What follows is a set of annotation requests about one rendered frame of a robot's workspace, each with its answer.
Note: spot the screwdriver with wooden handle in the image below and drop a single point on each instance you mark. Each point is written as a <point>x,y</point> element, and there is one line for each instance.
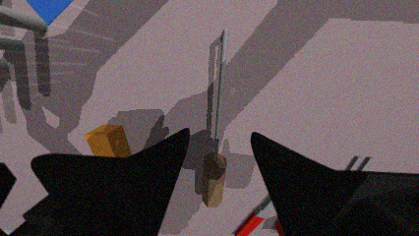
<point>214,163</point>

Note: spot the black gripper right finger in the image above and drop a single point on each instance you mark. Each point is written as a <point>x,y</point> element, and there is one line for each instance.
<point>311,199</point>

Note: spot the blue flat strip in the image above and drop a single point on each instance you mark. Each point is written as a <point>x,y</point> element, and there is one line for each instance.
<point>49,9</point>

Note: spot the orange rectangular bar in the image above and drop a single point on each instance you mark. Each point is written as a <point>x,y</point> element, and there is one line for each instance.
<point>109,141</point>

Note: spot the red block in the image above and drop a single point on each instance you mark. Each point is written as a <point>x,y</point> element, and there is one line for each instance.
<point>278,228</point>

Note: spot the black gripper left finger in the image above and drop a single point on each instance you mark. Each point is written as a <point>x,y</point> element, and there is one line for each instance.
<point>144,181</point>

